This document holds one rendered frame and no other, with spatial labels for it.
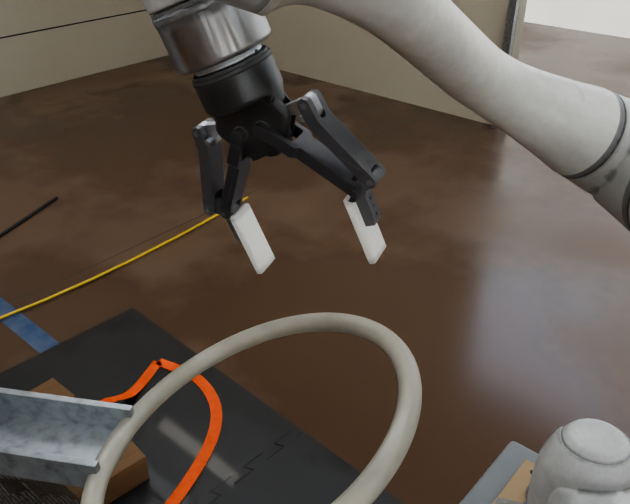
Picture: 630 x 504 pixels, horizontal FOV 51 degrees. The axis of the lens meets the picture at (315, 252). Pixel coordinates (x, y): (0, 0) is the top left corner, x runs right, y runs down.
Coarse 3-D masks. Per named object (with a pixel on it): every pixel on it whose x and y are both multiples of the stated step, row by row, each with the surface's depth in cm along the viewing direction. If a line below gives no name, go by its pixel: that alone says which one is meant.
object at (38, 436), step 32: (0, 416) 107; (32, 416) 107; (64, 416) 105; (96, 416) 103; (128, 416) 102; (0, 448) 95; (32, 448) 101; (64, 448) 101; (96, 448) 100; (64, 480) 95
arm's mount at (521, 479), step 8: (528, 464) 135; (520, 472) 133; (528, 472) 133; (512, 480) 132; (520, 480) 132; (528, 480) 132; (504, 488) 130; (512, 488) 130; (520, 488) 130; (504, 496) 129; (512, 496) 129; (520, 496) 129
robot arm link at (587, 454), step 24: (576, 432) 107; (600, 432) 106; (552, 456) 107; (576, 456) 103; (600, 456) 102; (624, 456) 102; (552, 480) 106; (576, 480) 102; (600, 480) 101; (624, 480) 101
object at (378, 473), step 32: (288, 320) 108; (320, 320) 105; (352, 320) 101; (224, 352) 110; (384, 352) 94; (160, 384) 107; (416, 384) 83; (416, 416) 79; (384, 448) 75; (96, 480) 92; (384, 480) 73
